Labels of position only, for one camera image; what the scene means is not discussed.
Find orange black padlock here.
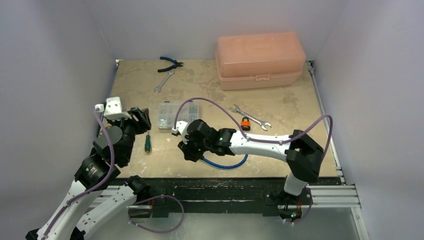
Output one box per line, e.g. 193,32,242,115
240,117,251,132

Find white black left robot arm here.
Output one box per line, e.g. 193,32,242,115
25,103,152,240

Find green handled screwdriver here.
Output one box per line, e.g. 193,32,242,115
144,130,152,154

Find blue black handled pliers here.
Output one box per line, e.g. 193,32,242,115
156,56,184,73

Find blue cable lock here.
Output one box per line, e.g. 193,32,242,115
202,153,249,171

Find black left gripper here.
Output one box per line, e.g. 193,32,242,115
106,106,151,163

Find black hammer beside table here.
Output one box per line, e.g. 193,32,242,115
94,111,103,137

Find pink plastic toolbox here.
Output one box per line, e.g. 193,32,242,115
215,32,306,91

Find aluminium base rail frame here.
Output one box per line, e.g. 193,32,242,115
89,59,372,240

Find clear plastic screw organizer box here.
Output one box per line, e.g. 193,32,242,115
157,101,200,129

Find large chrome open-end wrench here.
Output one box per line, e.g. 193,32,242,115
230,104,272,131

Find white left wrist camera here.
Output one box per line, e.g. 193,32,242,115
94,96,132,121

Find small silver open-end wrench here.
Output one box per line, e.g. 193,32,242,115
153,69,175,93

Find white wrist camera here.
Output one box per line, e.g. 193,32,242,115
171,121,189,138
94,96,132,121

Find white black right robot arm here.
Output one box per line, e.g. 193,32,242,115
171,119,326,204

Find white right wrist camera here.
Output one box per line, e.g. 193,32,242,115
171,121,189,138

